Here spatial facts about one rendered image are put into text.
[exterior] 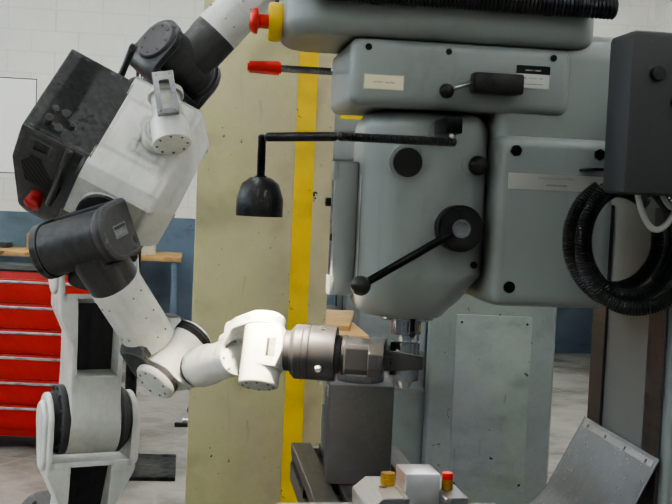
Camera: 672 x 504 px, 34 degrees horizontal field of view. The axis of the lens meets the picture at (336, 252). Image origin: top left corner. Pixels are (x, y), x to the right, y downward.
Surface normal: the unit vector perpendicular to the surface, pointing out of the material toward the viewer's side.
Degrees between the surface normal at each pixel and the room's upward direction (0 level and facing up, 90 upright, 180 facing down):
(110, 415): 81
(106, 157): 59
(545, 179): 90
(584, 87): 90
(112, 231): 73
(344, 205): 90
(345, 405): 90
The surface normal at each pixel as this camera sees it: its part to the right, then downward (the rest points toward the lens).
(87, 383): 0.43, 0.16
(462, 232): 0.13, 0.06
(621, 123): -0.99, -0.04
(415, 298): 0.08, 0.59
